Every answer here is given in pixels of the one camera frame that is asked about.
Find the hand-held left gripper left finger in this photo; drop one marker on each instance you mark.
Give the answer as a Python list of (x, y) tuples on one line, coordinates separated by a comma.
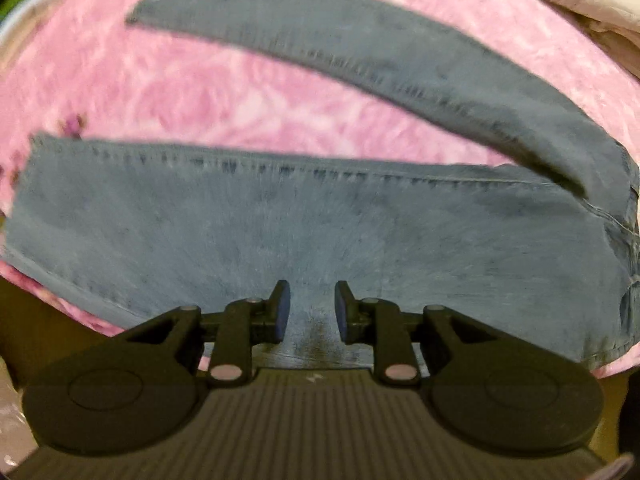
[(281, 312)]

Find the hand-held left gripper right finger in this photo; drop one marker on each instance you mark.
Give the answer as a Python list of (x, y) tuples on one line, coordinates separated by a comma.
[(342, 312)]

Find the blue denim jeans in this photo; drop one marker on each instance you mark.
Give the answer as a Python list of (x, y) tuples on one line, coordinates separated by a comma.
[(300, 220)]

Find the pink rose print blanket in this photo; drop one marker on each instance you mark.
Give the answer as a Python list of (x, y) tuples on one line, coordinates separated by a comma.
[(200, 100)]

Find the light blue folded cloth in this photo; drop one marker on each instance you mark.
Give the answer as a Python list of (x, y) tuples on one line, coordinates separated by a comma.
[(12, 26)]

